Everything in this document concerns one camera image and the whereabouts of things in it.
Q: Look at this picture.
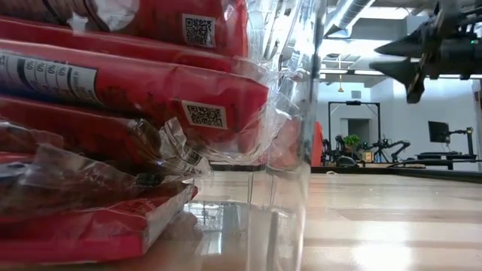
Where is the black monitor stand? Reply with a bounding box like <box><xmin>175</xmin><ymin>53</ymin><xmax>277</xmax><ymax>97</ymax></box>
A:
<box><xmin>447</xmin><ymin>126</ymin><xmax>475</xmax><ymax>156</ymax></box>

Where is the green plant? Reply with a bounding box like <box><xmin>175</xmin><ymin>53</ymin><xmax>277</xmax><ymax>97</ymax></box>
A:
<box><xmin>343</xmin><ymin>133</ymin><xmax>362</xmax><ymax>151</ymax></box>

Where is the black background table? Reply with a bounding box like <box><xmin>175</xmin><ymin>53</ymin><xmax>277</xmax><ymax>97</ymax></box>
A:
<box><xmin>413</xmin><ymin>151</ymin><xmax>480</xmax><ymax>171</ymax></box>

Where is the ceiling light panel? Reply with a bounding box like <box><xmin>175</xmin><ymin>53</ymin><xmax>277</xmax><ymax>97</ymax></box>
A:
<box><xmin>357</xmin><ymin>5</ymin><xmax>413</xmax><ymax>22</ymax></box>

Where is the clear plastic tray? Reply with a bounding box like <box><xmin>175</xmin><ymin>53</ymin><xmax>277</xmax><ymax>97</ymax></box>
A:
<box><xmin>0</xmin><ymin>0</ymin><xmax>327</xmax><ymax>271</ymax></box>

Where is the black gantry frame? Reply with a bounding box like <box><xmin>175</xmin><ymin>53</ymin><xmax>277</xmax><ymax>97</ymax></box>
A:
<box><xmin>328</xmin><ymin>100</ymin><xmax>382</xmax><ymax>152</ymax></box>

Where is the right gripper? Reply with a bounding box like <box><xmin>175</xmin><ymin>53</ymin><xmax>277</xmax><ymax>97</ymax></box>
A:
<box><xmin>368</xmin><ymin>0</ymin><xmax>459</xmax><ymax>105</ymax></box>

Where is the silver ceiling duct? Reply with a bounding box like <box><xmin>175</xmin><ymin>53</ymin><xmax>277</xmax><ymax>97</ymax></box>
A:
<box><xmin>324</xmin><ymin>0</ymin><xmax>377</xmax><ymax>38</ymax></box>

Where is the orange panel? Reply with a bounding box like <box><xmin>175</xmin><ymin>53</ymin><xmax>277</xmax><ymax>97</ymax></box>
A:
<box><xmin>311</xmin><ymin>120</ymin><xmax>325</xmax><ymax>168</ymax></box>

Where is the black monitor on arm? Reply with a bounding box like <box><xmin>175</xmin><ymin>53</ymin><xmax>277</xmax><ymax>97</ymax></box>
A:
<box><xmin>427</xmin><ymin>120</ymin><xmax>451</xmax><ymax>145</ymax></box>

